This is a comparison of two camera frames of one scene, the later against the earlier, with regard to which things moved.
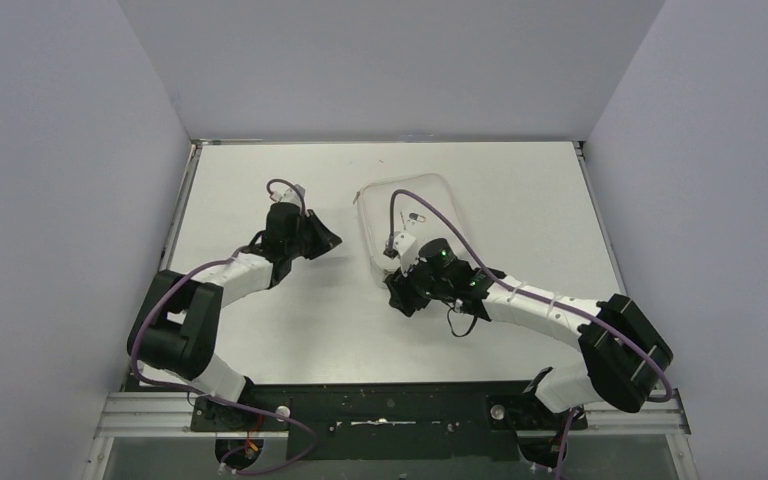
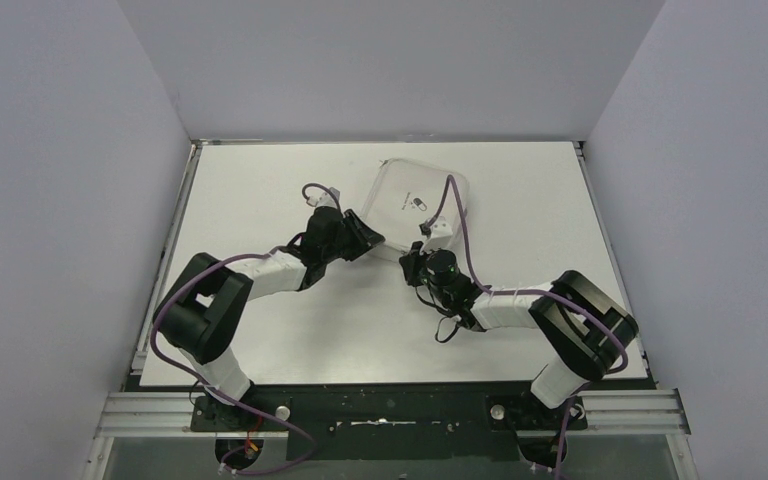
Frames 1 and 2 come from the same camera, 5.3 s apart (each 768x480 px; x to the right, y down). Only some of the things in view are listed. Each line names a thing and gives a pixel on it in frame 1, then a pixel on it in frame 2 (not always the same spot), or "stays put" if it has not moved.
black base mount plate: (389, 420) stays put
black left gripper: (311, 234) to (350, 235)
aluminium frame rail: (664, 418) stays put
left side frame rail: (150, 415) stays put
